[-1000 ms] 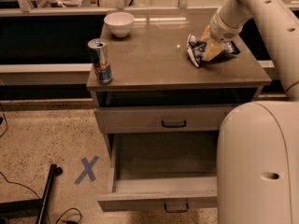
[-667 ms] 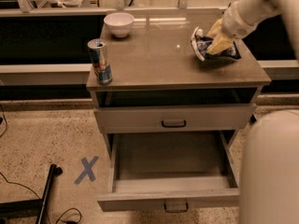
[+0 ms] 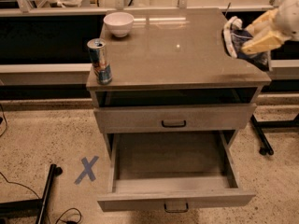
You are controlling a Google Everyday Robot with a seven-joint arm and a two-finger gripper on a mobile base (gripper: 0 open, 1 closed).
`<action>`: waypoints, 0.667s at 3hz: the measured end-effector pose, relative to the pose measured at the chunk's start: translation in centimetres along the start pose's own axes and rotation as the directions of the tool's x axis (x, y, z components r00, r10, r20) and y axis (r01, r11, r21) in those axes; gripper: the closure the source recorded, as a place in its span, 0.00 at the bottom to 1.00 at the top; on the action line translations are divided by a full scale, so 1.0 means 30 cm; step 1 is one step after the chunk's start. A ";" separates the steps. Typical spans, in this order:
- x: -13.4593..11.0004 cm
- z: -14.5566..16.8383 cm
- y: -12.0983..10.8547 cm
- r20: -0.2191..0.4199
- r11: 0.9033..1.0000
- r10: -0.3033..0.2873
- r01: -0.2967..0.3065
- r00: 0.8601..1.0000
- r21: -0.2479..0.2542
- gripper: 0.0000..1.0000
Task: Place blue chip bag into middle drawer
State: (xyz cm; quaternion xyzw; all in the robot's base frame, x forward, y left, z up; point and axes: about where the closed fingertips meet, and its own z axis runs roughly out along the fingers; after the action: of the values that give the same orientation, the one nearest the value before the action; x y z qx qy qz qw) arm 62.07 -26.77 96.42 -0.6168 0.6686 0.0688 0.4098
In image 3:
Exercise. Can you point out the blue tape cross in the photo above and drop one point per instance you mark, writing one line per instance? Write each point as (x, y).
(87, 169)

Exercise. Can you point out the metal window railing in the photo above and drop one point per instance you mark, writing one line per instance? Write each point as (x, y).
(149, 0)

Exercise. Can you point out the grey drawer cabinet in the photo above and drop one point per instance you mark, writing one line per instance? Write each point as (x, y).
(175, 57)

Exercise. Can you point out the blue chip bag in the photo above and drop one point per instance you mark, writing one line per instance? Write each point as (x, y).
(234, 36)

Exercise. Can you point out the black stand leg right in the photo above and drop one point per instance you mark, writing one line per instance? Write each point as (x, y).
(259, 126)

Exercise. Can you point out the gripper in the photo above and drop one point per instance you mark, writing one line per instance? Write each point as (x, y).
(288, 19)

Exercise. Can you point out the open drawer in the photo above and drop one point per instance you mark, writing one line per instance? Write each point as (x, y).
(173, 118)
(173, 172)

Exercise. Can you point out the open bottom drawer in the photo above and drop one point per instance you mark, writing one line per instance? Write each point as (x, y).
(173, 172)

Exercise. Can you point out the silver blue drink can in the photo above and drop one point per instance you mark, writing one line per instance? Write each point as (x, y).
(98, 54)

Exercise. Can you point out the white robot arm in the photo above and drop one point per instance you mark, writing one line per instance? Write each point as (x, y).
(288, 18)

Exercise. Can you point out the white ceramic bowl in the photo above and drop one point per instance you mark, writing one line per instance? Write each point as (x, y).
(119, 23)

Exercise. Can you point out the open middle drawer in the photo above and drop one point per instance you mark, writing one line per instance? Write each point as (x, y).
(173, 118)

